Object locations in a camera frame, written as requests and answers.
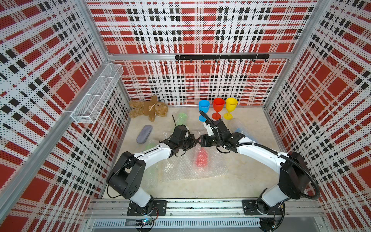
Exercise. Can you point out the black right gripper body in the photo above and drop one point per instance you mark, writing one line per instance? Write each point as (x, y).
(211, 140)

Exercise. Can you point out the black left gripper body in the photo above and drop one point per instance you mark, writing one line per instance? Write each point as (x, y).
(188, 143)

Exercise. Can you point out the pink red glass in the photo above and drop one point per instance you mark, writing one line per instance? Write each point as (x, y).
(201, 159)

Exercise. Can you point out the red wine glass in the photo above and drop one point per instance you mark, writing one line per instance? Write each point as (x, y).
(218, 105)

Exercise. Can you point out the blue wine glass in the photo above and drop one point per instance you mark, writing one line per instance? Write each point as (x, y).
(204, 106)

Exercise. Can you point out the yellow glass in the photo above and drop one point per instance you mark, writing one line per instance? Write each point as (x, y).
(231, 104)

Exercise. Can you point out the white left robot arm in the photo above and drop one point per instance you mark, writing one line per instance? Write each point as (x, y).
(127, 174)

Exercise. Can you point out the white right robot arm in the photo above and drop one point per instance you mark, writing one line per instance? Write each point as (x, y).
(295, 180)

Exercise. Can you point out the wrapped bright green glass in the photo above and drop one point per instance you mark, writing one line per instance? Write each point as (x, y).
(182, 119)

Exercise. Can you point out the wrapped light blue glass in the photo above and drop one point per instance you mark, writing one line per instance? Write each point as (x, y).
(241, 128)

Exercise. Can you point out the brown teddy bear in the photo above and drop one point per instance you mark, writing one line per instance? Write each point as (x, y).
(152, 108)

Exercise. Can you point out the wrapped pale green glass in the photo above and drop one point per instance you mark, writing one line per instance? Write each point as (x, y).
(150, 179)

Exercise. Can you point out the green circuit board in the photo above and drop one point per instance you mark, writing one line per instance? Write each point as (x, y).
(143, 222)

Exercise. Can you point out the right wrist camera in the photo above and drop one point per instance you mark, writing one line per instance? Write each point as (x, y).
(208, 128)

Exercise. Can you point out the black wall hook rail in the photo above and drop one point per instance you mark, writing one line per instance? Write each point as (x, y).
(252, 57)

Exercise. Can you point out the white wire mesh shelf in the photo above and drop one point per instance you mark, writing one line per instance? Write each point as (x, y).
(93, 102)

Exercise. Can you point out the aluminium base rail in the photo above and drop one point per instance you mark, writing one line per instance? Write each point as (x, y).
(205, 208)

